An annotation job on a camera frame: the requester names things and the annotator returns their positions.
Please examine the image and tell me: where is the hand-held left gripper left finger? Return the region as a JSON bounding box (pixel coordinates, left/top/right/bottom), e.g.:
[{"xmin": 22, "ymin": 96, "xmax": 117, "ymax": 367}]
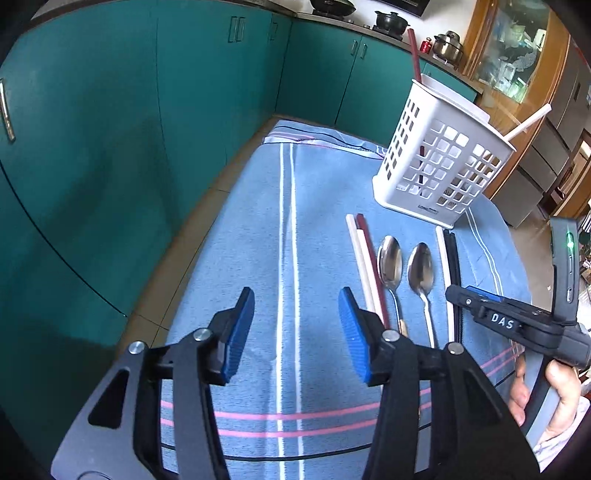
[{"xmin": 51, "ymin": 287, "xmax": 256, "ymax": 480}]

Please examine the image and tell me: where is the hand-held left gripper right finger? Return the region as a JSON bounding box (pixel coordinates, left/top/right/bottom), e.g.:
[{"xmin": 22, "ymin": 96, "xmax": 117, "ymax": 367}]
[{"xmin": 338, "ymin": 287, "xmax": 541, "ymax": 480}]

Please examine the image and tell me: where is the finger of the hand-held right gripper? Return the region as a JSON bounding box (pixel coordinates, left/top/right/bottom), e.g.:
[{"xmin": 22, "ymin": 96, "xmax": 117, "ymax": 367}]
[
  {"xmin": 464, "ymin": 285, "xmax": 509, "ymax": 306},
  {"xmin": 445, "ymin": 286, "xmax": 561, "ymax": 344}
]

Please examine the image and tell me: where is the black chopstick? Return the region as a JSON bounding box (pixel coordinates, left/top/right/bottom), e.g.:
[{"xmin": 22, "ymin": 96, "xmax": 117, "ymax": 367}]
[{"xmin": 443, "ymin": 231, "xmax": 465, "ymax": 344}]

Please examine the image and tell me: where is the steel spoon with silver handle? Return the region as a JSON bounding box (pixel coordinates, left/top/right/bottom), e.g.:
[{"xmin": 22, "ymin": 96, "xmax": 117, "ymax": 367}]
[{"xmin": 407, "ymin": 242, "xmax": 438, "ymax": 349}]

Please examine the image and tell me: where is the dark red chopstick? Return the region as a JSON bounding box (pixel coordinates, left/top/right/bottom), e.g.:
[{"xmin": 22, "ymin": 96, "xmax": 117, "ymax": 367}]
[
  {"xmin": 405, "ymin": 28, "xmax": 428, "ymax": 185},
  {"xmin": 355, "ymin": 213, "xmax": 391, "ymax": 330}
]

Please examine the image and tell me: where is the steel spoon with golden handle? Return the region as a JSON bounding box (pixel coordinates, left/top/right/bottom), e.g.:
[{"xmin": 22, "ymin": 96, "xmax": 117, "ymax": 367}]
[{"xmin": 377, "ymin": 235, "xmax": 409, "ymax": 337}]

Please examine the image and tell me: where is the white plastic utensil basket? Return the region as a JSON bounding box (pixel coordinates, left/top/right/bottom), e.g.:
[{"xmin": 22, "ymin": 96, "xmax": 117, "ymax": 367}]
[{"xmin": 372, "ymin": 78, "xmax": 517, "ymax": 230}]

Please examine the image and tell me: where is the person's right hand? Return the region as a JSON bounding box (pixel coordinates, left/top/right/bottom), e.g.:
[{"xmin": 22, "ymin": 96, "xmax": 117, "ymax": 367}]
[{"xmin": 508, "ymin": 353, "xmax": 591, "ymax": 430}]

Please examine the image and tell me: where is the blue striped towel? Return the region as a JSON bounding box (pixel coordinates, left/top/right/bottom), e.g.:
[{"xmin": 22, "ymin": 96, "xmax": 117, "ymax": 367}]
[{"xmin": 159, "ymin": 119, "xmax": 532, "ymax": 480}]

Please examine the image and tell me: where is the person's light clothing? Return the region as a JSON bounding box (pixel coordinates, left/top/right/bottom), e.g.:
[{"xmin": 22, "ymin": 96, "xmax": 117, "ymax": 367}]
[{"xmin": 531, "ymin": 397, "xmax": 591, "ymax": 472}]

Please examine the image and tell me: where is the silver refrigerator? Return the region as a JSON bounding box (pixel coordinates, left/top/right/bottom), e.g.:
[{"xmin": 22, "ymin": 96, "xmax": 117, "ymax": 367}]
[{"xmin": 508, "ymin": 37, "xmax": 591, "ymax": 227}]

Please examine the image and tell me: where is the teal base cabinet under sink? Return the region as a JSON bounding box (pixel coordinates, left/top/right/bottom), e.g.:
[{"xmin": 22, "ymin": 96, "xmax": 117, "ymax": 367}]
[{"xmin": 0, "ymin": 0, "xmax": 296, "ymax": 462}]

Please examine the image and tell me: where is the wooden framed glass door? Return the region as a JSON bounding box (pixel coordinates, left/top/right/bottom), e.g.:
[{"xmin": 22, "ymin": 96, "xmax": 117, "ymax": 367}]
[{"xmin": 462, "ymin": 0, "xmax": 571, "ymax": 199}]

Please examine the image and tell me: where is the stainless steel pot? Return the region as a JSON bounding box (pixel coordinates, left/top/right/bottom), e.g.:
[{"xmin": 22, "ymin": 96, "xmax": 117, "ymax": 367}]
[{"xmin": 433, "ymin": 31, "xmax": 464, "ymax": 65}]

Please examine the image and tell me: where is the teal base cabinet under stove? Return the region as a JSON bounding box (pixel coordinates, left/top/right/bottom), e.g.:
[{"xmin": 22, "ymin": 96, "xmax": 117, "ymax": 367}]
[{"xmin": 274, "ymin": 18, "xmax": 481, "ymax": 144}]

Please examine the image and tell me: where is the dark kitchen countertop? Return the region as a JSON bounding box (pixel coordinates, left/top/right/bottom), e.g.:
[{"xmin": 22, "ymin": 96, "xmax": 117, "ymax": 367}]
[{"xmin": 28, "ymin": 0, "xmax": 483, "ymax": 93}]

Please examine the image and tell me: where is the black cooking pot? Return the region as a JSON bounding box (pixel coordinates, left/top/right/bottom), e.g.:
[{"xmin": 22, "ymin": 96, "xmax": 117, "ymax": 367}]
[{"xmin": 373, "ymin": 11, "xmax": 411, "ymax": 34}]

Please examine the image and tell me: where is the black range hood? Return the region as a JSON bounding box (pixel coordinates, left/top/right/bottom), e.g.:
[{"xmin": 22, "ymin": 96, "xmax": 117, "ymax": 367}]
[{"xmin": 392, "ymin": 0, "xmax": 430, "ymax": 17}]

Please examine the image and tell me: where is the black wok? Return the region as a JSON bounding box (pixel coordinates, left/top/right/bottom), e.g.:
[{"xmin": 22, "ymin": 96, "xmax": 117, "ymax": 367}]
[{"xmin": 309, "ymin": 0, "xmax": 357, "ymax": 17}]

